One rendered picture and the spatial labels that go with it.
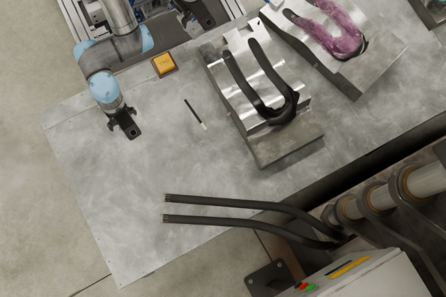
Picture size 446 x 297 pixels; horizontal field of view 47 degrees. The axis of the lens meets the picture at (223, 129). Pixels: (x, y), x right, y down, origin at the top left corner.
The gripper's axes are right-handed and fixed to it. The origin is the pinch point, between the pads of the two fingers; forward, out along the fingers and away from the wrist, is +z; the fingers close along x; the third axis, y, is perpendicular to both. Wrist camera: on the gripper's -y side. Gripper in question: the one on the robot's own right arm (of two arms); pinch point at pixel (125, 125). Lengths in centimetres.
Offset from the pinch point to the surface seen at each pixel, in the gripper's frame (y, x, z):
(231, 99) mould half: -12.5, -35.4, 5.2
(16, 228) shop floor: 18, 69, 95
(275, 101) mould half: -23, -46, 2
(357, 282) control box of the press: -75, -18, -52
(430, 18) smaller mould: -31, -118, 9
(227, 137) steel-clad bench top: -20.9, -27.8, 15.0
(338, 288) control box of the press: -74, -14, -51
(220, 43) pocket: 8.3, -46.3, 8.6
